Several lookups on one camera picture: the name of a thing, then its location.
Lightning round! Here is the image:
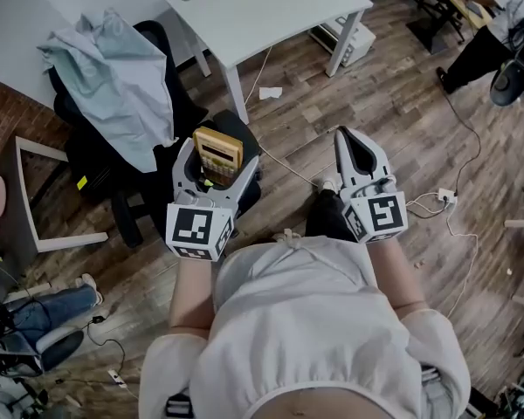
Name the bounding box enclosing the long white floor cable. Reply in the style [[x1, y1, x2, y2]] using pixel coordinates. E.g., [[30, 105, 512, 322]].
[[243, 45, 321, 188]]

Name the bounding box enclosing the black office chair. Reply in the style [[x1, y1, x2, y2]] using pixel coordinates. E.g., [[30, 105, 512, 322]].
[[46, 19, 263, 249]]

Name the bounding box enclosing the yellow calculator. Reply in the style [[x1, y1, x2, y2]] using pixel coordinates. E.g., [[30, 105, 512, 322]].
[[192, 126, 245, 188]]

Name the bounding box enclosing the person's left forearm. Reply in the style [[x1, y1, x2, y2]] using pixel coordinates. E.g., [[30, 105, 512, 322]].
[[169, 256, 220, 336]]

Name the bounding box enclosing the white frame side table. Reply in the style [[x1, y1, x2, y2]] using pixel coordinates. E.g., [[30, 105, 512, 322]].
[[14, 135, 110, 254]]

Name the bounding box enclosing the black swivel chair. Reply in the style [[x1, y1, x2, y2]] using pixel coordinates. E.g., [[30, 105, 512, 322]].
[[488, 15, 524, 108]]

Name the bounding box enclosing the white box appliance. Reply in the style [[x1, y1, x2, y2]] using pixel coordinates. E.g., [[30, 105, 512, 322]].
[[308, 13, 377, 69]]

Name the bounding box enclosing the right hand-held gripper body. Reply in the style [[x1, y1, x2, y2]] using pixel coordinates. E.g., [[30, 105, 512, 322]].
[[338, 174, 410, 244]]

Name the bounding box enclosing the person's right forearm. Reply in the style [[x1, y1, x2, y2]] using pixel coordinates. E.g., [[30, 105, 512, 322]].
[[365, 237, 430, 319]]

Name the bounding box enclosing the pink round disc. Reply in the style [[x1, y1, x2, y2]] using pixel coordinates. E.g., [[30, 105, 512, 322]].
[[0, 175, 12, 219]]

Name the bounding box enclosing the person's black trouser leg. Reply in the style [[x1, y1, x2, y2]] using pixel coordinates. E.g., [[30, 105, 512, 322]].
[[304, 187, 360, 240]]

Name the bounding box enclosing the light blue cloth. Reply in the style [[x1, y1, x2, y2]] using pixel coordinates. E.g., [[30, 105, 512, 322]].
[[36, 8, 179, 175]]

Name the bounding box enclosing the person's white shirt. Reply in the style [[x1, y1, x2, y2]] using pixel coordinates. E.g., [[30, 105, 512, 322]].
[[138, 232, 472, 419]]

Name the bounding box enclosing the grey padded chair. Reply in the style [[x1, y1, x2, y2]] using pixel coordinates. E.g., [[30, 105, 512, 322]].
[[0, 326, 86, 380]]

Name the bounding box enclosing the black cable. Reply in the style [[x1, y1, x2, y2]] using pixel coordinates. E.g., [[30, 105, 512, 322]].
[[444, 88, 482, 191]]

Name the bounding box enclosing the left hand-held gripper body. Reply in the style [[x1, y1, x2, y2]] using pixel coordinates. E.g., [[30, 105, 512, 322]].
[[165, 186, 240, 262]]

